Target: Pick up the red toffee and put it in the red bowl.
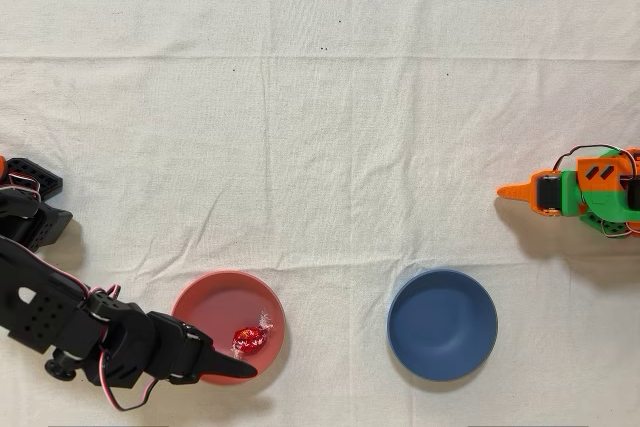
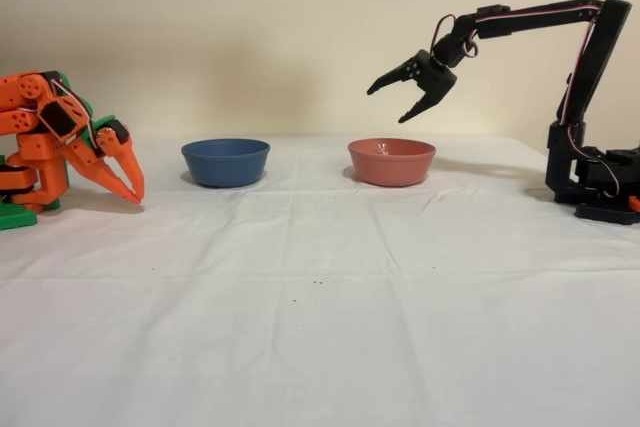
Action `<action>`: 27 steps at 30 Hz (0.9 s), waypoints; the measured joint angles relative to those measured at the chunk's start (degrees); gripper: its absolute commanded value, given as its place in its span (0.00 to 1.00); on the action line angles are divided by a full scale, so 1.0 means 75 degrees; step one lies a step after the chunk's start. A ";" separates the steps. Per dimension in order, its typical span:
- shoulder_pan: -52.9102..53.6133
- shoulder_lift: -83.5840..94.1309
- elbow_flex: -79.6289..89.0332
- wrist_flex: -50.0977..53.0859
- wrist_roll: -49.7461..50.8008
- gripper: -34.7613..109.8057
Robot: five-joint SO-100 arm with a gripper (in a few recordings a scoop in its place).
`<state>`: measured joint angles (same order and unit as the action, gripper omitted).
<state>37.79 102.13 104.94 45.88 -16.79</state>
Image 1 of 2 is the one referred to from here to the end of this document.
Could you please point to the blue bowl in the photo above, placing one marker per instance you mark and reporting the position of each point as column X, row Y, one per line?
column 442, row 327

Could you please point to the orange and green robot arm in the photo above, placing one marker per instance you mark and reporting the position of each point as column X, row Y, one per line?
column 605, row 197

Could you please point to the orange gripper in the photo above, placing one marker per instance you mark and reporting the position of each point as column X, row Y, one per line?
column 549, row 190

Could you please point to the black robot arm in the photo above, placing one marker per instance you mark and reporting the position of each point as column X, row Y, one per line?
column 35, row 297

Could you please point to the red candy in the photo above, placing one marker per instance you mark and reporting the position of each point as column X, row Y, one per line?
column 248, row 338

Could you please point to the red bowl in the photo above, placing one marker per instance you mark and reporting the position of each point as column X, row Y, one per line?
column 215, row 302

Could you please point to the white tablecloth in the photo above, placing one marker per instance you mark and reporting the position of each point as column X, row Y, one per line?
column 320, row 147

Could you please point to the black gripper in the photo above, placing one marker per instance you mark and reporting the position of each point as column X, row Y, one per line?
column 186, row 353

